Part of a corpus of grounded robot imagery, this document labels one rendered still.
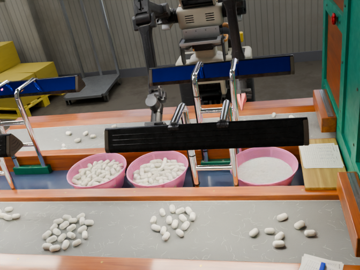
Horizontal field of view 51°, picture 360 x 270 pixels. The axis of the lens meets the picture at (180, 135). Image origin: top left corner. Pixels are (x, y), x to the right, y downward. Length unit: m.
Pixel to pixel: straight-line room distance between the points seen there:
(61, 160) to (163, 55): 3.28
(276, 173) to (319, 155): 0.18
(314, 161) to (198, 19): 1.21
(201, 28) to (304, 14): 2.57
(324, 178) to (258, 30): 3.50
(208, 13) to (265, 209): 1.35
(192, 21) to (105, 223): 1.39
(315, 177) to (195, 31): 1.26
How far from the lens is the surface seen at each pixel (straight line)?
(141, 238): 1.32
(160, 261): 1.20
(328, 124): 1.67
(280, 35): 4.80
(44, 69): 5.00
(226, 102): 1.22
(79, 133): 2.15
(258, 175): 1.52
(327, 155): 1.56
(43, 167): 1.99
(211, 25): 2.36
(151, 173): 1.62
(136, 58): 5.12
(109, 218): 1.45
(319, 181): 1.42
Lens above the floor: 1.62
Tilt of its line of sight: 28 degrees down
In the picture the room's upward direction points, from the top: 10 degrees counter-clockwise
